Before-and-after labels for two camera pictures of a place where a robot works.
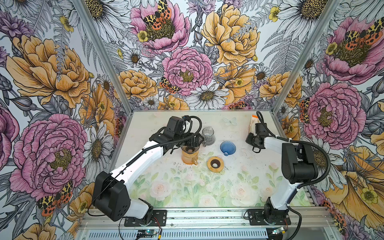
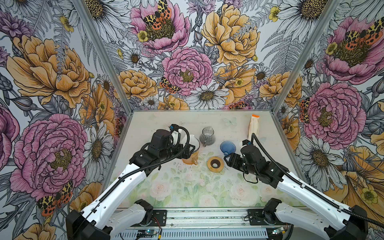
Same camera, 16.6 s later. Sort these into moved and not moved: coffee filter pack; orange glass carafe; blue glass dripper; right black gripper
Moved: right black gripper
Not moved: coffee filter pack; orange glass carafe; blue glass dripper
